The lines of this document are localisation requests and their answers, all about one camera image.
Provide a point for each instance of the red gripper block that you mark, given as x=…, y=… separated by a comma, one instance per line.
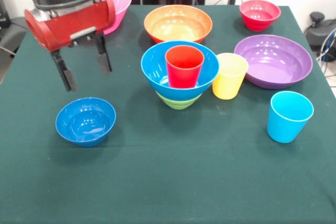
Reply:
x=76, y=24

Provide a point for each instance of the large light blue bowl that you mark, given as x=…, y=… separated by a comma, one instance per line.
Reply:
x=155, y=64

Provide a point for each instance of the red cup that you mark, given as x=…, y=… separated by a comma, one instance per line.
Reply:
x=183, y=72

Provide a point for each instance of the small dark blue bowl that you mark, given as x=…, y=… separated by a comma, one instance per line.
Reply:
x=85, y=124

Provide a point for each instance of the large pink bowl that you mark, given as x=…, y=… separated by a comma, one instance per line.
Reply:
x=119, y=3

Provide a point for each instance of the green bowl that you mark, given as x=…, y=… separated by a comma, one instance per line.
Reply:
x=178, y=103

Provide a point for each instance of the orange bowl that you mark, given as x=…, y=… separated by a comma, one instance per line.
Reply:
x=178, y=24

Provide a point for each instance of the dark green tablecloth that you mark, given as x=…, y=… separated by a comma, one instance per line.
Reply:
x=168, y=182

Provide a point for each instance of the yellow cup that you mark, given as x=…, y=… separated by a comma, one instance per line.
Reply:
x=231, y=85

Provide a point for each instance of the small crimson bowl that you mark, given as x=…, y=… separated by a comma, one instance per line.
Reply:
x=260, y=16

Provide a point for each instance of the purple bowl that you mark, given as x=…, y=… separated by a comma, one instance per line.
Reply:
x=273, y=61

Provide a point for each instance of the light blue cup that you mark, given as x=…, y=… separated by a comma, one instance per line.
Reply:
x=286, y=127

